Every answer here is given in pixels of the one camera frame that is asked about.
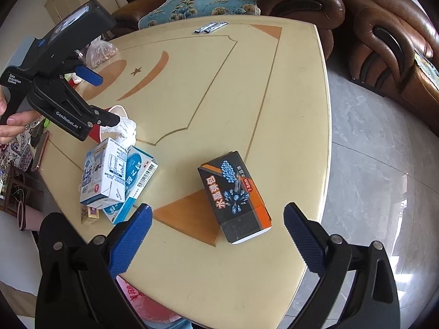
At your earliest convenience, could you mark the smartphone with pink case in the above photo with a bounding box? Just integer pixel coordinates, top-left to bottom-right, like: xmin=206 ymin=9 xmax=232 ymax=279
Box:
xmin=30 ymin=131 xmax=50 ymax=172

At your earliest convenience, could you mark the blue white box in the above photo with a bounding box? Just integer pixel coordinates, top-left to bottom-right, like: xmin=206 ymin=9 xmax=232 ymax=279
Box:
xmin=103 ymin=146 xmax=159 ymax=224

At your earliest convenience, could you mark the red paper cup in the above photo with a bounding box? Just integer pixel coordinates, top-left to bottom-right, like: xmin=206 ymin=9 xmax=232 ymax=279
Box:
xmin=89 ymin=105 xmax=128 ymax=143

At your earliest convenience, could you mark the brown leather armchair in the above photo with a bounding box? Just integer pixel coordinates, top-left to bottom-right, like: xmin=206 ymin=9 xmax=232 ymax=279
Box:
xmin=338 ymin=0 xmax=438 ymax=132

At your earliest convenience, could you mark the patterned blue white cloth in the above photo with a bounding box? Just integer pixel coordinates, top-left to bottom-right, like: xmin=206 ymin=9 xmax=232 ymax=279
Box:
xmin=1 ymin=117 xmax=45 ymax=171

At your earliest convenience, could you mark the blue floral cushion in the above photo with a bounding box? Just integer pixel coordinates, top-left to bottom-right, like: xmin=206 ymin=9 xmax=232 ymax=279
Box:
xmin=138 ymin=0 xmax=260 ymax=30

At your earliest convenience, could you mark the blue trash bin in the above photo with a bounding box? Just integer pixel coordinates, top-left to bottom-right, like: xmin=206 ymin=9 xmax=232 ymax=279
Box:
xmin=144 ymin=318 xmax=193 ymax=329

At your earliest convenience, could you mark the clear plastic bag of nuts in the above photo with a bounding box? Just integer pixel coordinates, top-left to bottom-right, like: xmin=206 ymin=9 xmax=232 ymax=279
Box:
xmin=85 ymin=36 xmax=118 ymax=69

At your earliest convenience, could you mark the white tissue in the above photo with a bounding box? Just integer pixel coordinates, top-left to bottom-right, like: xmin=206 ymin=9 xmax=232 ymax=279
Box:
xmin=100 ymin=117 xmax=137 ymax=149

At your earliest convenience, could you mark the person's left hand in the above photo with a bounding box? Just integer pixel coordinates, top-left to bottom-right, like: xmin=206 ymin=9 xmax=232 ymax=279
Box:
xmin=0 ymin=84 xmax=44 ymax=145

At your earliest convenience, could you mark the white blue milk carton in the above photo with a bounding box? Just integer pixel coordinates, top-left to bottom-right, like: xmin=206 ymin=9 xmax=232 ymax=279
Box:
xmin=80 ymin=137 xmax=127 ymax=209

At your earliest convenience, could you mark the black orange carton box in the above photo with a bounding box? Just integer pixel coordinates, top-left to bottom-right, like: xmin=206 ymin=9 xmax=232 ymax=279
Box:
xmin=198 ymin=151 xmax=272 ymax=244

